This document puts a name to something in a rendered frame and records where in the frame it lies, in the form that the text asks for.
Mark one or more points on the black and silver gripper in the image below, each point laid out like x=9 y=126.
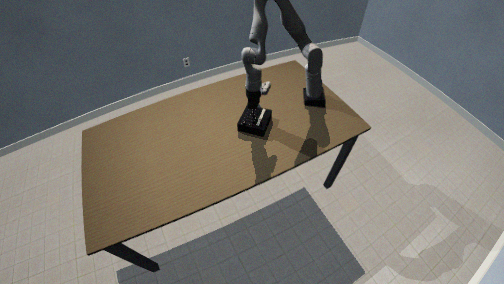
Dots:
x=253 y=93

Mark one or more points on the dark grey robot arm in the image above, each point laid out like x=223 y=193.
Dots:
x=295 y=27

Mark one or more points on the black lighting desk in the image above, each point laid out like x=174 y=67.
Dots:
x=252 y=125

